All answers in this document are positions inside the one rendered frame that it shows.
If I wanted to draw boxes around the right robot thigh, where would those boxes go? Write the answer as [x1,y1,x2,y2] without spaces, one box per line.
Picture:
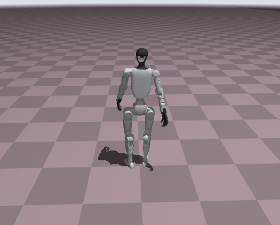
[143,107,155,142]

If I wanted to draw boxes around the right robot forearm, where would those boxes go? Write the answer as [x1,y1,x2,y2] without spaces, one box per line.
[158,88,166,113]

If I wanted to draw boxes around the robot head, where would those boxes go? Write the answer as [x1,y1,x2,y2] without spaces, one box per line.
[136,48,148,69]

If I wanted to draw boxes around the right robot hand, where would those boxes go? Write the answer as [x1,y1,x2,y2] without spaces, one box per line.
[161,108,168,127]

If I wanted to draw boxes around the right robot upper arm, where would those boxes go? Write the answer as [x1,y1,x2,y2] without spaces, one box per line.
[152,69,162,95]

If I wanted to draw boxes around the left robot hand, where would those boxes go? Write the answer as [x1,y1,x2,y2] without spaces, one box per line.
[116,98,121,111]

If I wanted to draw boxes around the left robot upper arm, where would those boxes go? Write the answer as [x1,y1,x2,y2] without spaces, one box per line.
[121,68,132,90]

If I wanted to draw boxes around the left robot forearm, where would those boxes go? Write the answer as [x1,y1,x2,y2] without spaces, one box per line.
[117,83,125,101]

